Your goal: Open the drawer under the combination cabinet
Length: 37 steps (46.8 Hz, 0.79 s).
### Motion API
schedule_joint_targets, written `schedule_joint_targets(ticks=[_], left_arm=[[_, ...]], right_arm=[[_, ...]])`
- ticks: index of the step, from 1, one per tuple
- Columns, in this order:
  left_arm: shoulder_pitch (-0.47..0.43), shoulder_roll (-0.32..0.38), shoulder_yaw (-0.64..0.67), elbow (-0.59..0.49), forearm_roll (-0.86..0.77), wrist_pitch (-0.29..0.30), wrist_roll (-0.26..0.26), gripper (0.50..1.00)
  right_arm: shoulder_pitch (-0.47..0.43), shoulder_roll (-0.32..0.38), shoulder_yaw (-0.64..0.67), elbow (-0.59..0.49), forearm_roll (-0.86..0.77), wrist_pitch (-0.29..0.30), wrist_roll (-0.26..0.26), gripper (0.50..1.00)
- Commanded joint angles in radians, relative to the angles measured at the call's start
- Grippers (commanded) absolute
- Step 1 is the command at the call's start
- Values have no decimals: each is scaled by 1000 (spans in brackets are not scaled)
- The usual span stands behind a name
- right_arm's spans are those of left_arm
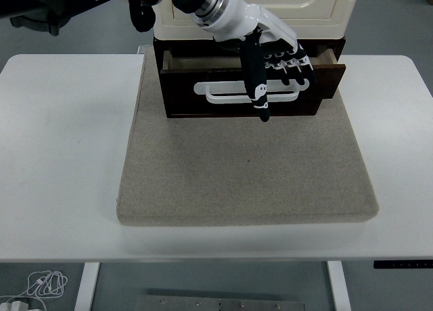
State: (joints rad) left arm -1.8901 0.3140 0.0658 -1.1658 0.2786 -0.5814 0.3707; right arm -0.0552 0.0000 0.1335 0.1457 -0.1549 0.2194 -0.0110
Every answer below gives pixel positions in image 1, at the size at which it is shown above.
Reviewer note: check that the black table control panel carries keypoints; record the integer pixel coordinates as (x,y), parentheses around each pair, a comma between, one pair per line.
(402,264)

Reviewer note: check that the dark wooden drawer housing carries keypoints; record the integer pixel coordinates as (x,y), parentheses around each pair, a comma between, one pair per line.
(157,54)

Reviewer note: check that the cream cabinet body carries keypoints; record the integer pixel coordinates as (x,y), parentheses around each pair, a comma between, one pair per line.
(321,28)

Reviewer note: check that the dark wooden drawer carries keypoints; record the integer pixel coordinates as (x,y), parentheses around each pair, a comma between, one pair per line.
(182,101)

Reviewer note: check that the white table leg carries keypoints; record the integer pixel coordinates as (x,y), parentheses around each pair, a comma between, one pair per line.
(339,287)
(86,287)

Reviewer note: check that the white power adapter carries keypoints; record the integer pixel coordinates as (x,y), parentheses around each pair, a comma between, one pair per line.
(17,306)

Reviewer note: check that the beige fabric mat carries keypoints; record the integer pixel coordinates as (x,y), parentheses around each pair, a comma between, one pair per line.
(247,179)

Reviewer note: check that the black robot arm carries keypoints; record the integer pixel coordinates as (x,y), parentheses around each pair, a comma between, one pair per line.
(50,3)

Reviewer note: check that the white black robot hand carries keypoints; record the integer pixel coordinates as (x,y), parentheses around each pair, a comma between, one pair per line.
(247,20)

